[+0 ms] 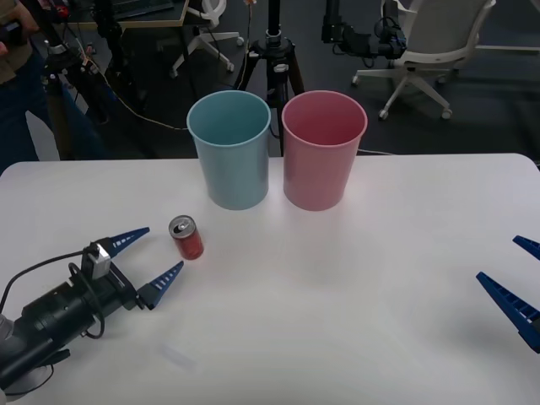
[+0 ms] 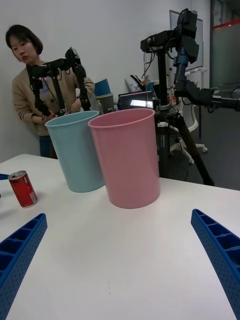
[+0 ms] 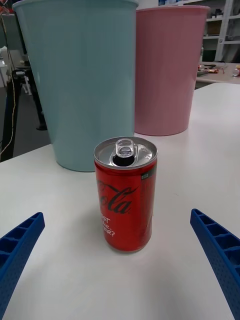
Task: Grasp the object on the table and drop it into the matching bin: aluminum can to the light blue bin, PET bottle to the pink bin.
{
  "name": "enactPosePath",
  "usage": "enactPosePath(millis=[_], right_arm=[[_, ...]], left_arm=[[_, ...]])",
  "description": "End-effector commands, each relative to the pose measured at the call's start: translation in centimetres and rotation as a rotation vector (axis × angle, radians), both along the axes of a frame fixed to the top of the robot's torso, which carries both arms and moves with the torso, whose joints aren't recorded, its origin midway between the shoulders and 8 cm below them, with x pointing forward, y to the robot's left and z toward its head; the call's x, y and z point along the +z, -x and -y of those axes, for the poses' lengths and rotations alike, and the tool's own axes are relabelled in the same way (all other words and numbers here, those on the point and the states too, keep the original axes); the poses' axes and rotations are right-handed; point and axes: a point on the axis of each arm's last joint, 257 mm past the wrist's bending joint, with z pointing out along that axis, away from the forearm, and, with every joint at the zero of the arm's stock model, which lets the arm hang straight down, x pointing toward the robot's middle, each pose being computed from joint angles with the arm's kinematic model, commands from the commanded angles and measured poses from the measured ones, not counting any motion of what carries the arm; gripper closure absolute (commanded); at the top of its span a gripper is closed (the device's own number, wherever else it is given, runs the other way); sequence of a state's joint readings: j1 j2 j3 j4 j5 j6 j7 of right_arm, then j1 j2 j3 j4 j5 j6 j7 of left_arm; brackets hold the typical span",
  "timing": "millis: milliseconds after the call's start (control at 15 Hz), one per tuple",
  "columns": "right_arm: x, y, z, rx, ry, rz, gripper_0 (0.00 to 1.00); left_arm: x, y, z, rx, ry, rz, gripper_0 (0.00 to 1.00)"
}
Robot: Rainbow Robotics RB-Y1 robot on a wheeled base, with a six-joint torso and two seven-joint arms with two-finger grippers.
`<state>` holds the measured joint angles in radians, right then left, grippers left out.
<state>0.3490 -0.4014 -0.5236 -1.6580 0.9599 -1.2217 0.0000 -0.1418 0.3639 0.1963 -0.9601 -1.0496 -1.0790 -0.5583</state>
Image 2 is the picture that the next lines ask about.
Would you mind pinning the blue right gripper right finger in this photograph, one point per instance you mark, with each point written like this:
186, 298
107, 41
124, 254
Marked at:
222, 250

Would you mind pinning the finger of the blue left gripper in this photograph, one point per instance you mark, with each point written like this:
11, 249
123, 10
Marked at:
3, 176

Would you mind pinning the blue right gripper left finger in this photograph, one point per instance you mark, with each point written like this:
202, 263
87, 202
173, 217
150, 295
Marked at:
17, 255

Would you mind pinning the red drink can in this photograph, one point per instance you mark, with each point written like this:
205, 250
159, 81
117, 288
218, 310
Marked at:
23, 190

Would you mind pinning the person's right hand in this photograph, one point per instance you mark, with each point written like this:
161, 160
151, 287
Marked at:
41, 118

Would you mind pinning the pale blue plastic bin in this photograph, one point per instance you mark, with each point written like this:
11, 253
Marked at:
73, 155

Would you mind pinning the person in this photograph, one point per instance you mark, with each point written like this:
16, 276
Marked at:
23, 97

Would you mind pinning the pink plastic bin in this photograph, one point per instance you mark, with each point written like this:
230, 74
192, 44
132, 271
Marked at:
127, 162

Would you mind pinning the grey plastic bin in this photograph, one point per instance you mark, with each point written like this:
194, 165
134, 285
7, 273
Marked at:
106, 102

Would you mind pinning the black tripod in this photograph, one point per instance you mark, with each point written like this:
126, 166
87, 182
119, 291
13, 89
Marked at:
162, 130

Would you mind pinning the dark computer monitor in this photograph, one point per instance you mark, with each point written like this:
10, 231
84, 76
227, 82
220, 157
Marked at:
133, 100

